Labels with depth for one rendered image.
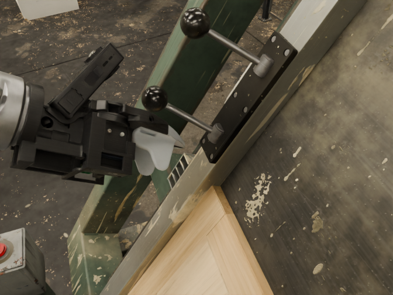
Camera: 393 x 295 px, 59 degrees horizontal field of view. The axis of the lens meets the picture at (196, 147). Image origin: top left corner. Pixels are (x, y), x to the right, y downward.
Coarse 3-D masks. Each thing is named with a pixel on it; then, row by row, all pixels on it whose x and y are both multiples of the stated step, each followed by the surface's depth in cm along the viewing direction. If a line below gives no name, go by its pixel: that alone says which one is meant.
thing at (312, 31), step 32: (320, 0) 40; (352, 0) 39; (288, 32) 43; (320, 32) 41; (288, 96) 46; (256, 128) 49; (192, 160) 57; (224, 160) 52; (192, 192) 56; (160, 224) 62; (128, 256) 71; (128, 288) 72
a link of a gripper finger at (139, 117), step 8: (112, 112) 39; (120, 112) 38; (128, 112) 38; (136, 112) 39; (144, 112) 40; (128, 120) 39; (136, 120) 39; (144, 120) 40; (152, 120) 41; (160, 120) 42; (136, 128) 41; (152, 128) 41; (160, 128) 42
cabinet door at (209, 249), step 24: (216, 192) 54; (192, 216) 58; (216, 216) 53; (192, 240) 57; (216, 240) 52; (240, 240) 49; (168, 264) 62; (192, 264) 57; (216, 264) 52; (240, 264) 47; (144, 288) 68; (168, 288) 62; (192, 288) 56; (216, 288) 51; (240, 288) 47; (264, 288) 44
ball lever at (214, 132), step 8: (152, 88) 48; (160, 88) 48; (144, 96) 48; (152, 96) 47; (160, 96) 47; (144, 104) 48; (152, 104) 47; (160, 104) 48; (168, 104) 49; (176, 112) 49; (184, 112) 49; (192, 120) 50; (200, 120) 50; (208, 128) 50; (216, 128) 49; (208, 136) 51; (216, 136) 50
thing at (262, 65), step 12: (192, 12) 41; (204, 12) 42; (180, 24) 42; (192, 24) 41; (204, 24) 41; (192, 36) 42; (216, 36) 43; (228, 48) 44; (240, 48) 43; (252, 60) 44; (264, 60) 43; (264, 72) 44
